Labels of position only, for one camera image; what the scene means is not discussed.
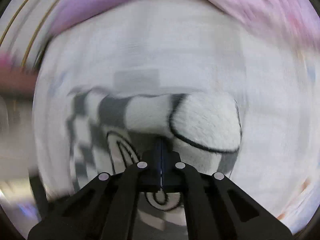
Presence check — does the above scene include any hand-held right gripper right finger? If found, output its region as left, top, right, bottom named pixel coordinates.
left=161, top=140, right=293, bottom=240

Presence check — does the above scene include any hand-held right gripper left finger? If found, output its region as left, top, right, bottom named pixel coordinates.
left=27, top=140, right=162, bottom=240

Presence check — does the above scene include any grey white checkered cardigan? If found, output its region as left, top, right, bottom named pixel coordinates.
left=66, top=86, right=243, bottom=230

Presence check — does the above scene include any white patterned bed sheet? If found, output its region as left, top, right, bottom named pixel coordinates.
left=30, top=0, right=318, bottom=233

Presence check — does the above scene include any purple floral quilt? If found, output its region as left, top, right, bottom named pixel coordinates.
left=47, top=0, right=320, bottom=53

